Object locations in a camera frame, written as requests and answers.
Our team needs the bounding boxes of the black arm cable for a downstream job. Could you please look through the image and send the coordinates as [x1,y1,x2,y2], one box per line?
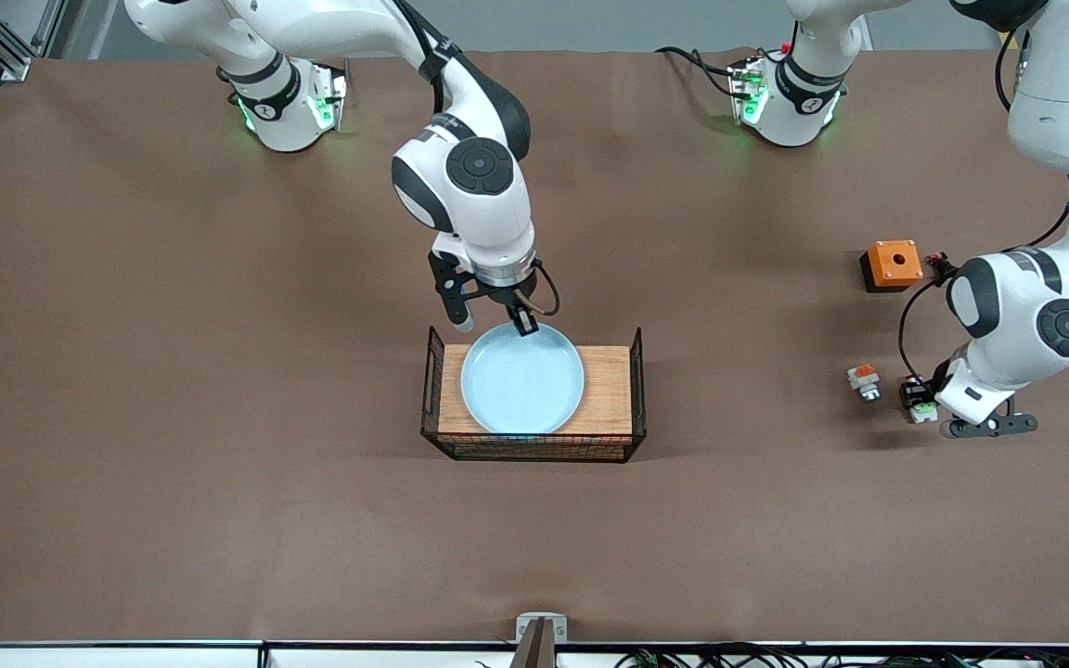
[895,199,1069,377]
[409,0,562,318]

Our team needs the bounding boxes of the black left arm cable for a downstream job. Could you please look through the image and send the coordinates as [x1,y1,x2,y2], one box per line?
[895,199,1069,377]

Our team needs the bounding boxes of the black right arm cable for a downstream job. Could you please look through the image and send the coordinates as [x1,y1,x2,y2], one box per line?
[409,0,562,318]

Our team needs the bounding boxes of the light blue plate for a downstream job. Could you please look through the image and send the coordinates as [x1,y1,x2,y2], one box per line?
[459,321,586,436]

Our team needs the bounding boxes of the black wire basket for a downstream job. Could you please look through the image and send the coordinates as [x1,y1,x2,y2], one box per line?
[419,324,649,464]

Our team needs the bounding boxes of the white table edge rail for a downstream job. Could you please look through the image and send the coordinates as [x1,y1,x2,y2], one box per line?
[0,639,1069,668]

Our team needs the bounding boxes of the aluminium frame profile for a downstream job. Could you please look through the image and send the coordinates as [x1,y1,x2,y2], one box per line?
[0,0,67,83]

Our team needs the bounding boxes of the orange button enclosure box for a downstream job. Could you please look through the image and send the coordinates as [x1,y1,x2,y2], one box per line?
[859,239,924,294]

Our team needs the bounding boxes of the small green white part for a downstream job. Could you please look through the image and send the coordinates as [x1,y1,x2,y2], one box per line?
[906,379,941,426]

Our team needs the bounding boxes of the black cable bundle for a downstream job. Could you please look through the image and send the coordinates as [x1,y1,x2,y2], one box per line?
[613,642,1069,668]

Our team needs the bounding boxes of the wooden board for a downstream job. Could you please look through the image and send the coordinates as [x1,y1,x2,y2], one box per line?
[437,344,637,436]

